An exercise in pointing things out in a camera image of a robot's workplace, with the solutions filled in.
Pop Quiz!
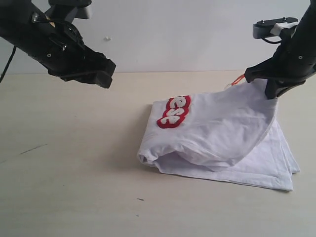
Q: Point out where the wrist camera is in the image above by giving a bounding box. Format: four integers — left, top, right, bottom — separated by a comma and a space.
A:
252, 17, 299, 39
45, 0, 92, 23

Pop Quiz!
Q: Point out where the orange size tag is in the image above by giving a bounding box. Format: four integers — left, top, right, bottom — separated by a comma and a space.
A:
231, 75, 245, 85

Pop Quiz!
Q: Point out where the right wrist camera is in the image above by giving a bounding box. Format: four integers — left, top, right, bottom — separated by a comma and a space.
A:
252, 17, 299, 39

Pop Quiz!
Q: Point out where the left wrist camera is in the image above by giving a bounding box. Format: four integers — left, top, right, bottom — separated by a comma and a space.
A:
45, 0, 92, 23

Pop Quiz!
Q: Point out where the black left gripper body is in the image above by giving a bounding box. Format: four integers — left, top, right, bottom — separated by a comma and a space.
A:
0, 0, 89, 77

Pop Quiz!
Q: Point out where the black right camera cable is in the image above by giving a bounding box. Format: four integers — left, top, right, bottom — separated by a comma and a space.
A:
261, 36, 282, 45

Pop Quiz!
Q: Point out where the white t-shirt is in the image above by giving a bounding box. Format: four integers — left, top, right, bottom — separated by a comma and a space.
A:
137, 79, 300, 192

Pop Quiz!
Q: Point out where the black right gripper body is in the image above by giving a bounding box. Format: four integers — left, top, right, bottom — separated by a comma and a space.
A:
271, 0, 316, 87

